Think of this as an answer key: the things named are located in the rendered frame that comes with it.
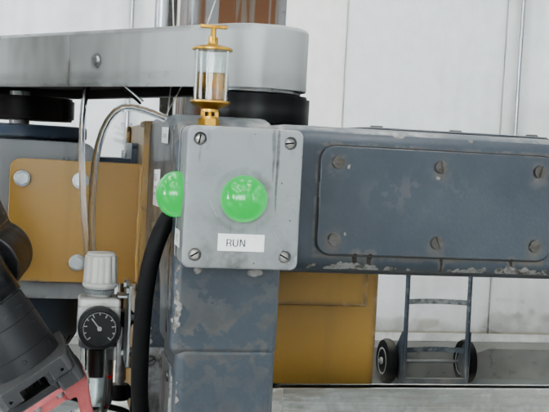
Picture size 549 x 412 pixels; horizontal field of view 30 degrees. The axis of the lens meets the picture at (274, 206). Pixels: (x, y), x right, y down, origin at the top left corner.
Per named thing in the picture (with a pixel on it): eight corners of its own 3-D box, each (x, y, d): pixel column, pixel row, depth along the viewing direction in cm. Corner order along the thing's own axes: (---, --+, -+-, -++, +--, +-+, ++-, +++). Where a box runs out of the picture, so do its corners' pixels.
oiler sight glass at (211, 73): (194, 98, 71) (197, 47, 71) (190, 100, 74) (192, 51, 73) (229, 100, 72) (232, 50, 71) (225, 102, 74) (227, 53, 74)
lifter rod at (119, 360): (108, 401, 95) (112, 311, 95) (107, 396, 97) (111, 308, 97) (131, 401, 96) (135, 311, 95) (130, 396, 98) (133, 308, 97)
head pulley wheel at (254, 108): (208, 121, 80) (210, 89, 80) (194, 123, 89) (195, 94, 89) (319, 127, 82) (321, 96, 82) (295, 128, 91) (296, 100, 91)
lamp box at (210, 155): (180, 267, 64) (187, 123, 64) (173, 259, 69) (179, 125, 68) (296, 270, 66) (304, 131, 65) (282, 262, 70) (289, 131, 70)
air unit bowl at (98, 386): (77, 418, 89) (80, 347, 89) (77, 409, 92) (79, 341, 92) (112, 418, 90) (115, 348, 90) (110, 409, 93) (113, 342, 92)
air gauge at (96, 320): (76, 350, 87) (78, 307, 87) (76, 346, 89) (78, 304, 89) (120, 351, 88) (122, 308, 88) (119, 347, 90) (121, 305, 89)
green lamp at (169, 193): (157, 217, 65) (158, 170, 65) (153, 214, 68) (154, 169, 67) (197, 219, 65) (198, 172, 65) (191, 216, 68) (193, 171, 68)
